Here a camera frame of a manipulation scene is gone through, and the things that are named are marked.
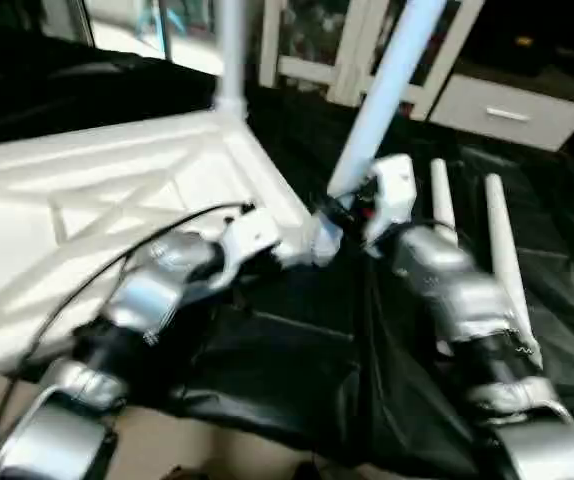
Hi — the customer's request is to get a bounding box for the white drawer unit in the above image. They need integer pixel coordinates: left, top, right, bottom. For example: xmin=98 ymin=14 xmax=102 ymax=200
xmin=429 ymin=72 xmax=574 ymax=153

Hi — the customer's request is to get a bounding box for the black work surface mat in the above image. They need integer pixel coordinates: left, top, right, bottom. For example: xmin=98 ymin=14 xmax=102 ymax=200
xmin=0 ymin=30 xmax=574 ymax=476

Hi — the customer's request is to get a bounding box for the white plastic table top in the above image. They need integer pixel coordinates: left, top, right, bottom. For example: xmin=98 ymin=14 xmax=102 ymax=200
xmin=0 ymin=108 xmax=343 ymax=379

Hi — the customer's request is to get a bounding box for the white plastic table leg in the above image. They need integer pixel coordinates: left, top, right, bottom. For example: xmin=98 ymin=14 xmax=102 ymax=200
xmin=211 ymin=0 xmax=251 ymax=121
xmin=483 ymin=172 xmax=545 ymax=363
xmin=429 ymin=157 xmax=460 ymax=247
xmin=305 ymin=0 xmax=448 ymax=266

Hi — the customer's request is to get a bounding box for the colourful background box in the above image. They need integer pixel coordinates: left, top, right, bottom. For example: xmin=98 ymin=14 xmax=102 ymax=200
xmin=132 ymin=0 xmax=213 ymax=49

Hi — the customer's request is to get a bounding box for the white glass door cabinet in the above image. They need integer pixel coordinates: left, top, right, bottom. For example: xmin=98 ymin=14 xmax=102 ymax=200
xmin=257 ymin=0 xmax=486 ymax=121

